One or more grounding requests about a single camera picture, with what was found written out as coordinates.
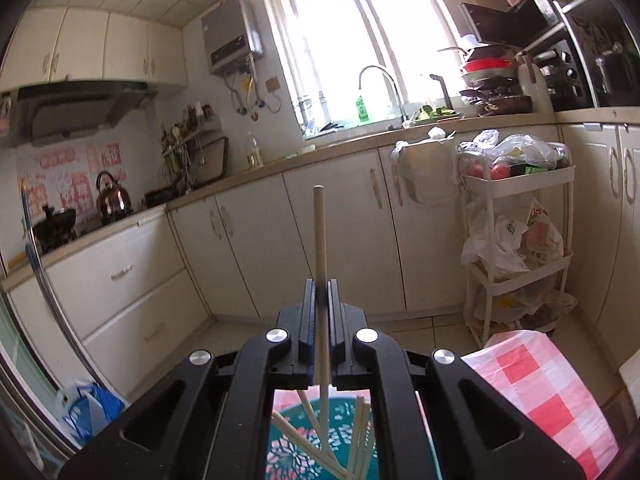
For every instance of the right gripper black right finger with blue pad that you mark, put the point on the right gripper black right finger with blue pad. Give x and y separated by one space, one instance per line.
434 417

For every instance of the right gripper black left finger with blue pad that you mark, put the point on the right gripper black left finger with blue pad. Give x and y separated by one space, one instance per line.
209 417

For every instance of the teal perforated plastic bucket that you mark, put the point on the teal perforated plastic bucket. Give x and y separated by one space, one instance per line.
302 409

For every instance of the wooden chopstick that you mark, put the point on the wooden chopstick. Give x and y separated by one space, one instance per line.
360 428
320 456
322 338

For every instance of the red white checkered tablecloth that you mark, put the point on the red white checkered tablecloth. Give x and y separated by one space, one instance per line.
529 371

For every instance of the blue plastic bag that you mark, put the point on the blue plastic bag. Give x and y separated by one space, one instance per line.
85 409

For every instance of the white plastic bags on cart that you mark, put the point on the white plastic bags on cart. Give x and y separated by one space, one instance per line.
523 153

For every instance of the white rolling cart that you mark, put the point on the white rolling cart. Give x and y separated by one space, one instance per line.
518 232

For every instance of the metal kettle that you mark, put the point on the metal kettle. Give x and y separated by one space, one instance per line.
113 202

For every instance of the black wok on stove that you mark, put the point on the black wok on stove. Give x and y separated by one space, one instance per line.
56 229

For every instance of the clear plastic bottle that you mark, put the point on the clear plastic bottle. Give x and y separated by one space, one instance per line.
253 152

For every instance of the white hanging trash bin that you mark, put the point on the white hanging trash bin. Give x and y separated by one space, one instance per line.
427 167

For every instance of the chrome sink faucet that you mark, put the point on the chrome sink faucet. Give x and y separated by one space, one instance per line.
381 95

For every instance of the green dish soap bottle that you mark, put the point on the green dish soap bottle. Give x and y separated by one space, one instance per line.
362 112

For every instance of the stack of pots and pans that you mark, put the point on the stack of pots and pans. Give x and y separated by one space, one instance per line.
490 76

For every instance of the white thermos jug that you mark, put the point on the white thermos jug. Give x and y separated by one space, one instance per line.
534 85

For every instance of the black range hood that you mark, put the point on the black range hood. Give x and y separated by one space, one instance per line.
55 112

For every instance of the black microwave oven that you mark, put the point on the black microwave oven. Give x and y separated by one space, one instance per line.
517 27

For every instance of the mop handle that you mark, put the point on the mop handle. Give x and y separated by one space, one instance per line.
50 296

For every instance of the wall utensil rack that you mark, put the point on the wall utensil rack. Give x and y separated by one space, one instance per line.
182 145

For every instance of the grey wall water heater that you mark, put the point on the grey wall water heater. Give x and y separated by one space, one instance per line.
231 37

